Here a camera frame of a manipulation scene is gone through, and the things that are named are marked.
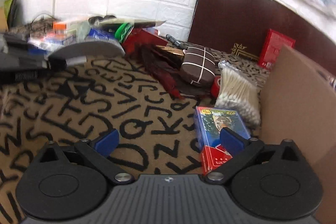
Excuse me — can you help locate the playing cards box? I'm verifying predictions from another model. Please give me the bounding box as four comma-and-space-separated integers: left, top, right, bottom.
194, 106, 251, 175

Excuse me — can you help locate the green yellow black marker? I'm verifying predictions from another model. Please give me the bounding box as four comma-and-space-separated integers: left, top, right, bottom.
66, 56, 87, 67

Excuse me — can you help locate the patterned letter tablecloth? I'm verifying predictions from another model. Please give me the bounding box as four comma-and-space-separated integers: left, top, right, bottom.
1, 56, 215, 223

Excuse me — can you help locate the cotton swabs bag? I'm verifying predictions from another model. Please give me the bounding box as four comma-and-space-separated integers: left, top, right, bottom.
215, 60, 261, 128

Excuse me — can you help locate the red tape roll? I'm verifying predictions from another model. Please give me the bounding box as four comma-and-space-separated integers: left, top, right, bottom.
210, 76, 221, 98

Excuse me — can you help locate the orange white box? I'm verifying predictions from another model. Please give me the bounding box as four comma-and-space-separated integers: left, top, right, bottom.
52, 20, 87, 39

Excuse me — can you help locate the white storage box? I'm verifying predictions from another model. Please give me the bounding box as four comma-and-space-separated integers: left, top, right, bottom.
260, 46, 336, 223

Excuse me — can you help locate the blue packet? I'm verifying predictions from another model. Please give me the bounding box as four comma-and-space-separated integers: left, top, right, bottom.
86, 28, 117, 42

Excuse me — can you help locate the brown striped pouch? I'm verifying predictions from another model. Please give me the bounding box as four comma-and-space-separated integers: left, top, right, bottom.
180, 45, 216, 88

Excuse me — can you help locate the green plastic item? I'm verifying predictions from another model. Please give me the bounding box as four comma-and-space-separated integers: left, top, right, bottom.
114, 23, 134, 44

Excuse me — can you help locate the dark red feather duster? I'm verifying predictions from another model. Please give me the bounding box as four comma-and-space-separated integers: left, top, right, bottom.
122, 29, 183, 99

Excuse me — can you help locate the red carton box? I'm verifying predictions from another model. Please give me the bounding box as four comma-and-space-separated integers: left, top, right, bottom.
257, 29, 295, 70

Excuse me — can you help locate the dark brown wooden board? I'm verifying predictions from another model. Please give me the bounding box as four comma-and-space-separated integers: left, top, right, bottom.
188, 0, 335, 73

